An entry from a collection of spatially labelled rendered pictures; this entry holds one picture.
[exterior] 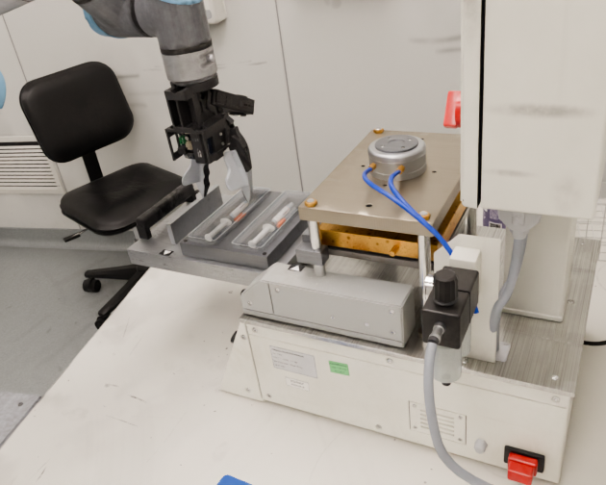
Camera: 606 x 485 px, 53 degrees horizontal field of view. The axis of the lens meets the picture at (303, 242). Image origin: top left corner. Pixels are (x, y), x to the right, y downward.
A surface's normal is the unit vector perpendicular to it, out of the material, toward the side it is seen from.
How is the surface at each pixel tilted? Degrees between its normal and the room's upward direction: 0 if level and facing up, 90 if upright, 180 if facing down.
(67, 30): 90
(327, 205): 0
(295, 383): 90
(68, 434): 0
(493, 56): 90
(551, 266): 90
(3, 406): 0
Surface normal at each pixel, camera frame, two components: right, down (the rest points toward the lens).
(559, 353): -0.13, -0.85
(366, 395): -0.44, 0.51
